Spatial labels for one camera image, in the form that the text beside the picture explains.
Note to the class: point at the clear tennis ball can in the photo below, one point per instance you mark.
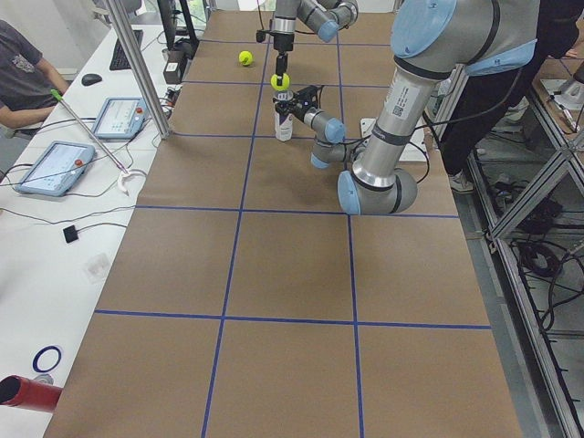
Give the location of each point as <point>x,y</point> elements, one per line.
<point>283,125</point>

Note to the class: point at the tennis ball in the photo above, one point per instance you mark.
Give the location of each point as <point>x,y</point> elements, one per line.
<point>245,58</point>
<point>280,82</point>

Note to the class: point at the small black box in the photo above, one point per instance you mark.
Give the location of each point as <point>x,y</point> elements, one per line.
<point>175,67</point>

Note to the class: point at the black keyboard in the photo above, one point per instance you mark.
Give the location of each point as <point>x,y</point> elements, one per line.
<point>119,60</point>

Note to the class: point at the far teach pendant tablet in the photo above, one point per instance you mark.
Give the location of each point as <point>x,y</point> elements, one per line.
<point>120,118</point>

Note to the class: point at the teach pendant tablet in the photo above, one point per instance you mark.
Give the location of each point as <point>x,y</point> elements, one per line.
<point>57,170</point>
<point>120,118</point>

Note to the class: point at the reacher grabber stick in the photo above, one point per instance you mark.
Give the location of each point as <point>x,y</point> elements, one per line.
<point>125,173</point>

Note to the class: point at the black computer mouse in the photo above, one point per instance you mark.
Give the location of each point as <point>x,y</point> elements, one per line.
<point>90,79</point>

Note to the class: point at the near teach pendant tablet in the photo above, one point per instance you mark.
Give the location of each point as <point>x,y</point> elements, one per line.
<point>57,170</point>

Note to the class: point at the clear plastic piece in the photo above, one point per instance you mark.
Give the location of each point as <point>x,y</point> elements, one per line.
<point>97,268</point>

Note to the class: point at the small black square pad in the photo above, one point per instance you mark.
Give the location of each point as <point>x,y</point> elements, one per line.
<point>70,234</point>

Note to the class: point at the seated person grey shirt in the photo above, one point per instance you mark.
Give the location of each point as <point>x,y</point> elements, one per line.
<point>27,81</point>

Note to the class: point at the blue tape roll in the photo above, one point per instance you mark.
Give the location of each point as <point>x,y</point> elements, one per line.
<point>47,359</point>

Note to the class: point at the red cylinder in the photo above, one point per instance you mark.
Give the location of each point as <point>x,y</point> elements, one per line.
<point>23,393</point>

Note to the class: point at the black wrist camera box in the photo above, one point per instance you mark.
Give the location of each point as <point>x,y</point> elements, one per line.
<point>310,95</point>

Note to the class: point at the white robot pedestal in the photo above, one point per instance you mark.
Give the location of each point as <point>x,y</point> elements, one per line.
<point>414,151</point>

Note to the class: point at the aluminium frame post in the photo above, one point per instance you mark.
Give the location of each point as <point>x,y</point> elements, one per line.
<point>124,32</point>

